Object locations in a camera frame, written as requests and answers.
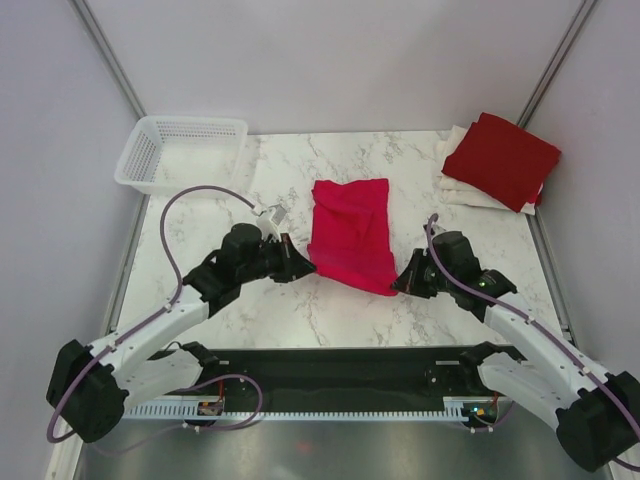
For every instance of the bright red t shirt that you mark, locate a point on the bright red t shirt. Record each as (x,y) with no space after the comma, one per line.
(350,239)

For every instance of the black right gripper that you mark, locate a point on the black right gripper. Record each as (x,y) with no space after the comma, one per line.
(408,281)

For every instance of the cream folded t shirt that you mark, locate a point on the cream folded t shirt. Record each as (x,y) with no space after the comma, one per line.
(455,192)

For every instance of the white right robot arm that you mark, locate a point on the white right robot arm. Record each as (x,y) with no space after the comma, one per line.
(593,412)

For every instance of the white plastic basket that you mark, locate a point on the white plastic basket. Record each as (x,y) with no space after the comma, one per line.
(166,154)

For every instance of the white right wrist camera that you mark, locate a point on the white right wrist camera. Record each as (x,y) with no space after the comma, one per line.
(440,227)

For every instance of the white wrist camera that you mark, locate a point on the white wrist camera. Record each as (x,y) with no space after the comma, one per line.
(268,219)
(440,227)

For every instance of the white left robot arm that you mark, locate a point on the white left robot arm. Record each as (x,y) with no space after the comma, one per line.
(92,386)

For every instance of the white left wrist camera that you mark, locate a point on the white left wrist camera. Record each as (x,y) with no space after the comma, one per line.
(268,219)

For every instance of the dark red folded t shirt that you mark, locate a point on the dark red folded t shirt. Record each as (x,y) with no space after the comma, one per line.
(503,161)

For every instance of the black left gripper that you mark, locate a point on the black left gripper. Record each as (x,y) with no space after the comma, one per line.
(292,264)

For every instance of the white slotted cable duct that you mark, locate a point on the white slotted cable duct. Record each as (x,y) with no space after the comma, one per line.
(450,409)

